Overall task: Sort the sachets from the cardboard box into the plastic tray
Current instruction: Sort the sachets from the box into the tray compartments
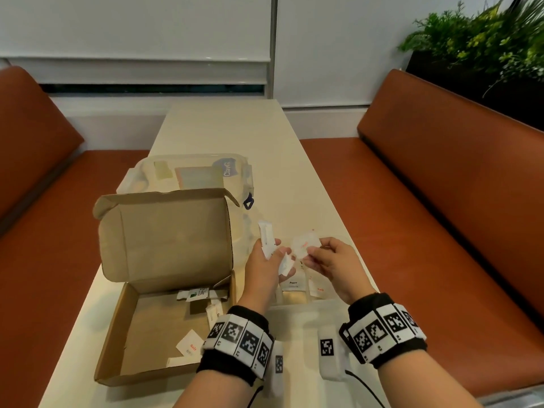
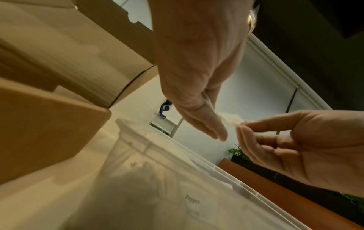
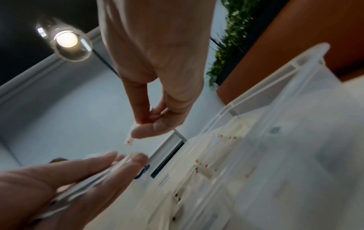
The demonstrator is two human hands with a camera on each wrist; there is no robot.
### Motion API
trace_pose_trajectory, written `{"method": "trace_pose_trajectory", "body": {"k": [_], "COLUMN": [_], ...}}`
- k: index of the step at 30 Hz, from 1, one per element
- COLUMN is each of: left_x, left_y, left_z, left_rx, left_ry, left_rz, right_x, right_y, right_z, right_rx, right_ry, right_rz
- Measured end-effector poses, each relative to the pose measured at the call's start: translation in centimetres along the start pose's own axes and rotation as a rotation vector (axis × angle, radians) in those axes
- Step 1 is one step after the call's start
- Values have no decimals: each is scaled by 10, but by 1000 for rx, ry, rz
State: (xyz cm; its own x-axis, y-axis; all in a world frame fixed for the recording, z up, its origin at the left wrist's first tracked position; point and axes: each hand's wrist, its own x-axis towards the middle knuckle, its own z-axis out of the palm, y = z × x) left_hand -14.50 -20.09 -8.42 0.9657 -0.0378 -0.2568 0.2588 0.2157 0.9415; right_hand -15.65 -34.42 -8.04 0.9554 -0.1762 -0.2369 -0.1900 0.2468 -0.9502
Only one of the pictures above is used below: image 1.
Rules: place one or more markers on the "person's right hand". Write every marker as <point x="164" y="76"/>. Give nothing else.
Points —
<point x="344" y="271"/>

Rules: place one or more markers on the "person's left hand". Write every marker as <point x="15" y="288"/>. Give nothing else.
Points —
<point x="261" y="280"/>

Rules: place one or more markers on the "clear compartment tray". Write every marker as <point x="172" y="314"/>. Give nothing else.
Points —
<point x="293" y="299"/>

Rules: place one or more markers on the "brown cardboard box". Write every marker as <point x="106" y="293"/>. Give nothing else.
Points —
<point x="161" y="242"/>

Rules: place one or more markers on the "person's left forearm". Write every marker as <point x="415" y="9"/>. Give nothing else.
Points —
<point x="212" y="390"/>

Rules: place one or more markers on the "person's right forearm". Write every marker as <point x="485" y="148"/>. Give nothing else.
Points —
<point x="425" y="386"/>

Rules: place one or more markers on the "black wristband with marker tiles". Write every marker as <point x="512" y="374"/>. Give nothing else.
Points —
<point x="236" y="339"/>
<point x="382" y="331"/>

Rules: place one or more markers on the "orange leather bench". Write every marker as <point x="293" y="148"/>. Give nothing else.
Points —
<point x="38" y="208"/>
<point x="425" y="208"/>

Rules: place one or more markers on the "clear lidded plastic container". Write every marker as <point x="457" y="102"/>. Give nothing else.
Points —
<point x="195" y="174"/>

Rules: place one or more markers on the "grey metal bar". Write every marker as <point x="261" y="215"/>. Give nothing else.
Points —
<point x="518" y="399"/>

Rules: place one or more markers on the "black planter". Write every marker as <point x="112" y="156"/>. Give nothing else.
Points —
<point x="459" y="84"/>

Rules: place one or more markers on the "green leafy plant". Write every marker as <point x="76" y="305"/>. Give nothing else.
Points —
<point x="471" y="33"/>

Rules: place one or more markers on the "white roller blind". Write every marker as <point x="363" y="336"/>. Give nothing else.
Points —
<point x="127" y="25"/>

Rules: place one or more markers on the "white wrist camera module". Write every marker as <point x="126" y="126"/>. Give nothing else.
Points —
<point x="327" y="348"/>
<point x="278" y="365"/>

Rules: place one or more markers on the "grey window frame post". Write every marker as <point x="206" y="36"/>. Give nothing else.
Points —
<point x="272" y="38"/>

